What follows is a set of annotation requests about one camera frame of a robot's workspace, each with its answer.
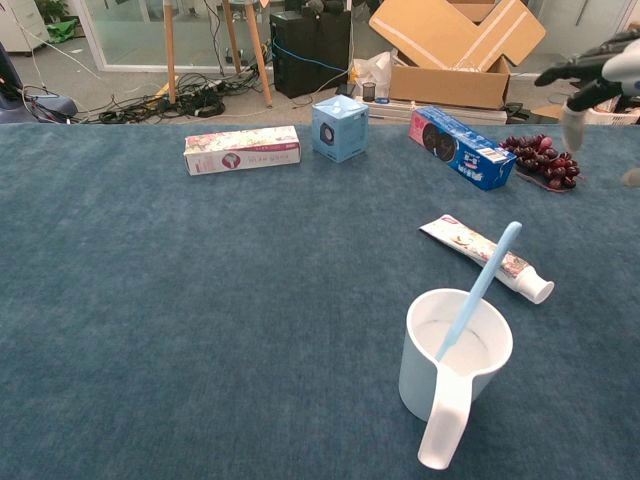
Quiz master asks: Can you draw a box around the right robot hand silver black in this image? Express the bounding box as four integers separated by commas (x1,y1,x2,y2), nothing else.
533,28,640,189

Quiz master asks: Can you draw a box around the light blue toothbrush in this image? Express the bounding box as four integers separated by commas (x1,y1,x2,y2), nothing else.
433,221,524,364

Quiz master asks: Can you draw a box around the floral toothpaste tube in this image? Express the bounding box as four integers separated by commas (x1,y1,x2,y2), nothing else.
418,213,556,306

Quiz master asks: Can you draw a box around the light blue cup with handle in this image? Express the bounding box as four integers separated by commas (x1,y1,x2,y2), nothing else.
398,288,515,471

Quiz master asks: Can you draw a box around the open brown cardboard box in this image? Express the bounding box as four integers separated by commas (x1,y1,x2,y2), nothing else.
388,53,512,111

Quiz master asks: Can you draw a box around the blue rectangular package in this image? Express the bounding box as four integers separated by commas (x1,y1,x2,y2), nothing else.
408,105,518,192

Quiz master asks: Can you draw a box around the tilted taped cardboard box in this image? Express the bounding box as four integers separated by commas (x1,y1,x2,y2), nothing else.
368,0,548,72

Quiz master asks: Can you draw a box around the light blue cube box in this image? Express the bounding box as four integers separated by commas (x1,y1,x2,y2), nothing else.
311,95,371,164

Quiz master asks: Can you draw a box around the floral rectangular box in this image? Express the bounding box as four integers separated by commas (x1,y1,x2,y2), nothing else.
183,124,302,177

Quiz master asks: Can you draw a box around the white plastic basket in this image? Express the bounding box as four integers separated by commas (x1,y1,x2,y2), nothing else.
572,89,640,126

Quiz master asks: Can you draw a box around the flat cardboard piece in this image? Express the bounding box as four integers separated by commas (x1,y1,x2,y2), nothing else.
532,104,569,124

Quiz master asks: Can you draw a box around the red grape bunch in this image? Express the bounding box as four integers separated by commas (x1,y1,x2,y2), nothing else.
499,133,582,194

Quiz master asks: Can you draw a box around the white plastic bag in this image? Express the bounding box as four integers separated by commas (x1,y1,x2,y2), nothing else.
351,49,394,99

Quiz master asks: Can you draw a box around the black computer tower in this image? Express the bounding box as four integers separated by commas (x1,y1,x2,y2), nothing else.
268,8,352,100

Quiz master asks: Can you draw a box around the wooden easel leg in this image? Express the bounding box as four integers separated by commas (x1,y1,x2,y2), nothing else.
221,0,244,76
242,0,275,108
162,0,179,105

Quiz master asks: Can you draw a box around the blue table mat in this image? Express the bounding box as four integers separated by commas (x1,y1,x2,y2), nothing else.
0,122,640,480

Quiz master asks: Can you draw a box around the green bag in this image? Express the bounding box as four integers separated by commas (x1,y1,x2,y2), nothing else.
45,17,81,45

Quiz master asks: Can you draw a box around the dark blue machine base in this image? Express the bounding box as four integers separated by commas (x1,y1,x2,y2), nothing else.
0,42,80,125

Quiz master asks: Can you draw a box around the white cabinet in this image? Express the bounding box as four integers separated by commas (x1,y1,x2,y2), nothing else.
0,0,51,54

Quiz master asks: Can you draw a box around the blue network cable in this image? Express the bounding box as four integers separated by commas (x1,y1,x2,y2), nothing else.
272,37,351,86

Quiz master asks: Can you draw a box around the black floor cable tangle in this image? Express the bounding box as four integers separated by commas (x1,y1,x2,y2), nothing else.
79,71,274,125

